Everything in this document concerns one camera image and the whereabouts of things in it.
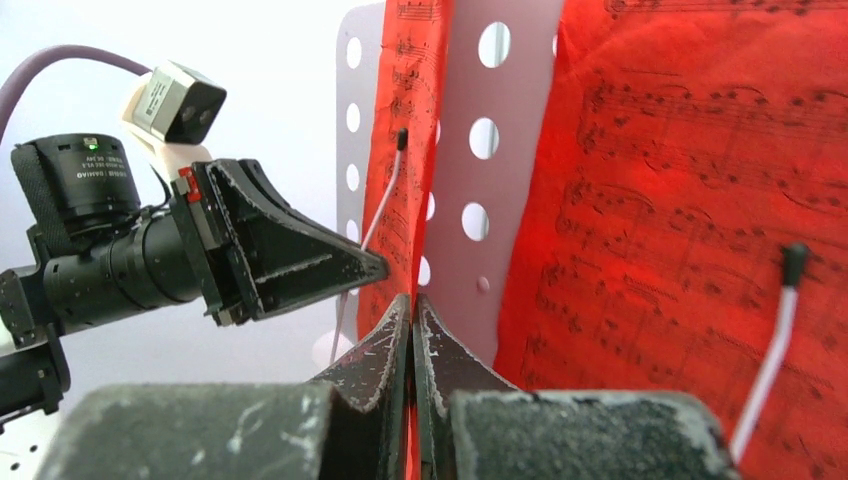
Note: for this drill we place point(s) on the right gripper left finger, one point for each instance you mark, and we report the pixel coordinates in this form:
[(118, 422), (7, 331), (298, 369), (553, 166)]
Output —
[(344, 423)]

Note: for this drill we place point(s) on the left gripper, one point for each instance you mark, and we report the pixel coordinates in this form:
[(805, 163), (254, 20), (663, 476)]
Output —
[(253, 255)]

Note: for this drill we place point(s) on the red sheet music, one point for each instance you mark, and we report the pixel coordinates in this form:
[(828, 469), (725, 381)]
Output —
[(410, 87), (684, 144)]

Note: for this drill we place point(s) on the silver music stand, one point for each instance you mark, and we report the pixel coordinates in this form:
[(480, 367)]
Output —
[(499, 72)]

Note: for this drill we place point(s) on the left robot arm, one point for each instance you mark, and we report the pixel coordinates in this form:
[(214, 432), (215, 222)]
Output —
[(100, 257)]

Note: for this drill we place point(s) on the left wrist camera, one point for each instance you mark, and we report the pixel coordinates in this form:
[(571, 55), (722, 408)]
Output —
[(171, 112)]

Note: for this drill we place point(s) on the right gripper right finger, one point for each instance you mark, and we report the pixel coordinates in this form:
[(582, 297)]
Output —
[(477, 425)]

